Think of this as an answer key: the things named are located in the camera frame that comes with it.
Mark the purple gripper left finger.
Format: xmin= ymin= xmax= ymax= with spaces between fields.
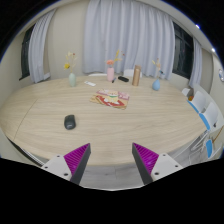
xmin=41 ymin=142 xmax=92 ymax=186

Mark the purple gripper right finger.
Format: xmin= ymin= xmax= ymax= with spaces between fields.
xmin=131 ymin=142 xmax=184 ymax=186

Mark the black computer mouse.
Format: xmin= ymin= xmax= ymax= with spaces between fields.
xmin=64 ymin=115 xmax=76 ymax=130

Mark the colourful printed mouse pad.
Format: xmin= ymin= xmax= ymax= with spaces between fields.
xmin=90 ymin=89 xmax=130 ymax=109

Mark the blue vase with flowers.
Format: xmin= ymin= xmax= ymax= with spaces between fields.
xmin=152 ymin=58 xmax=164 ymax=91

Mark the white blue chair near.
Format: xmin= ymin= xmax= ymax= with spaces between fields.
xmin=199 ymin=102 xmax=224 ymax=132

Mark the white blue chair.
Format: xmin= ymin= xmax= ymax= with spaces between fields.
xmin=199 ymin=102 xmax=224 ymax=132
xmin=188 ymin=91 xmax=206 ymax=113

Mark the white remote control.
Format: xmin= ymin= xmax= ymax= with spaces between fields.
xmin=84 ymin=81 xmax=96 ymax=87

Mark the white blue chair far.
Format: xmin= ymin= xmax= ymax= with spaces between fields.
xmin=188 ymin=91 xmax=206 ymax=113

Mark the white box with orange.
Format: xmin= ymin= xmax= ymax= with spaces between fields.
xmin=182 ymin=88 xmax=194 ymax=101

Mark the green vase with yellow flowers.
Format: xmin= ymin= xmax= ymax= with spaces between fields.
xmin=64 ymin=52 xmax=77 ymax=87

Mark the black remote control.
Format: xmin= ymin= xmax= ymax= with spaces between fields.
xmin=118 ymin=76 xmax=129 ymax=82

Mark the white chair behind table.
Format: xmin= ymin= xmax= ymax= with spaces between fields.
xmin=123 ymin=69 xmax=143 ymax=78

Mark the right white curtain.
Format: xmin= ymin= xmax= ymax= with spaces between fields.
xmin=189 ymin=39 xmax=202 ymax=87

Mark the white curtain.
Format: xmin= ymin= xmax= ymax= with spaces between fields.
xmin=83 ymin=0 xmax=175 ymax=79
xmin=28 ymin=10 xmax=55 ymax=83
xmin=189 ymin=39 xmax=202 ymax=87

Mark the copper metal bottle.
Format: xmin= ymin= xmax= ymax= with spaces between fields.
xmin=132 ymin=65 xmax=141 ymax=86

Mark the pink vase with flowers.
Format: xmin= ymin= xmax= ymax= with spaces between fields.
xmin=106 ymin=50 xmax=122 ymax=82

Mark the right dark window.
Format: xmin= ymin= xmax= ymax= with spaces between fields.
xmin=173 ymin=23 xmax=194 ymax=79

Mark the dark window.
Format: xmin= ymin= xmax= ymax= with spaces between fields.
xmin=21 ymin=26 xmax=34 ymax=79
xmin=173 ymin=23 xmax=194 ymax=79

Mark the left dark window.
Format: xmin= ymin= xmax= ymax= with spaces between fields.
xmin=21 ymin=26 xmax=34 ymax=79

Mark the centre white curtain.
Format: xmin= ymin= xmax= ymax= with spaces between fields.
xmin=83 ymin=0 xmax=175 ymax=79

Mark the left white curtain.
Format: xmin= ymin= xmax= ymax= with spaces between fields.
xmin=28 ymin=10 xmax=55 ymax=83

